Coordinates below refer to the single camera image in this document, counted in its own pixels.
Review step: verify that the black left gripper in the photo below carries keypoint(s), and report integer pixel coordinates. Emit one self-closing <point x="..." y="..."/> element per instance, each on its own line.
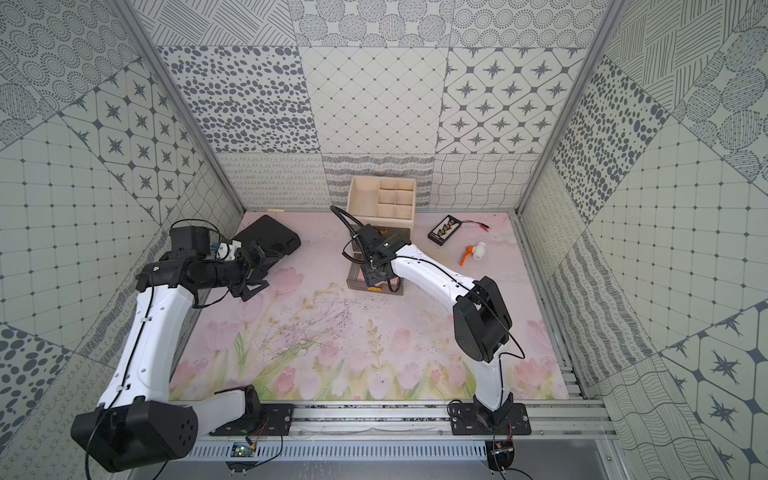
<point x="248" y="268"/>

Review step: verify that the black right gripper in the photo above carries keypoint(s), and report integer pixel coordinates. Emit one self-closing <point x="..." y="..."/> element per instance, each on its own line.
<point x="370" y="277"/>

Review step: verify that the translucent drawer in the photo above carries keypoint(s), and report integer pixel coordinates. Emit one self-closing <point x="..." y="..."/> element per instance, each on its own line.
<point x="356" y="282"/>

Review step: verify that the beige drawer organizer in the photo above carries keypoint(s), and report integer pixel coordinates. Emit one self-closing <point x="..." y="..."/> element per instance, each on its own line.
<point x="383" y="201"/>

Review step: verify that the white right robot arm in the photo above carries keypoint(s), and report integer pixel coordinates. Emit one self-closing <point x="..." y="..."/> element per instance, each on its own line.
<point x="481" y="321"/>

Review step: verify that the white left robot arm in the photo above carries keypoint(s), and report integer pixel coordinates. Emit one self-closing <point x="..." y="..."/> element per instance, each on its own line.
<point x="135" y="423"/>

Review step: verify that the black plastic tool case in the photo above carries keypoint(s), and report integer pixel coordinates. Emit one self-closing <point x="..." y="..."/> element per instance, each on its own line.
<point x="267" y="241"/>

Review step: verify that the black battery holder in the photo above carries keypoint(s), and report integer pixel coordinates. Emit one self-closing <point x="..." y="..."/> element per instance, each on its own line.
<point x="448" y="226"/>

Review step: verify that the floral pink table mat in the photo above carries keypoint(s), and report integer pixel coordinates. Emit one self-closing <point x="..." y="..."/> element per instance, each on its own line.
<point x="309" y="337"/>

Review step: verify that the white glue bottle orange cap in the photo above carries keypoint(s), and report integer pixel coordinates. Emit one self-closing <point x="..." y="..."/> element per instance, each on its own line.
<point x="476" y="252"/>

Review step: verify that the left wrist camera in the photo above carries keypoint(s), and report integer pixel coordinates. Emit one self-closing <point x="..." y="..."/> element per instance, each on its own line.
<point x="190" y="241"/>

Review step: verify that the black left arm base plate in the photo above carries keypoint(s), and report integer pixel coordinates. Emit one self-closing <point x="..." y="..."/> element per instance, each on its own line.
<point x="271" y="419"/>

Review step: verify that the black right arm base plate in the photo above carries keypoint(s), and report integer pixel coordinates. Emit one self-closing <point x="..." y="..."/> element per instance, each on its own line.
<point x="467" y="419"/>

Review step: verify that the aluminium mounting rail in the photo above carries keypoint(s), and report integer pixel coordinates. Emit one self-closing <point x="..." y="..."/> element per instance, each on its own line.
<point x="369" y="430"/>

